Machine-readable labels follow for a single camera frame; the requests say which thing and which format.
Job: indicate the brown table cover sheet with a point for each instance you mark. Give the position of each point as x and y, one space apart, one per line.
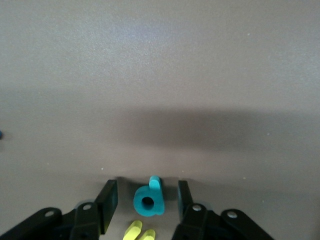
160 75

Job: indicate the teal foam letter p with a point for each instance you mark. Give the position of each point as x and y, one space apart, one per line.
157 200

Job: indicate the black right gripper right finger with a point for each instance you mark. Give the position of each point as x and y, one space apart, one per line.
200 225

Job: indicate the yellow foam letter u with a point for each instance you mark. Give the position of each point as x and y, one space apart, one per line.
135 228

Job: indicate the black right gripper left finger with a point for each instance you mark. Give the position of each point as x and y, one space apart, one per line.
85 222

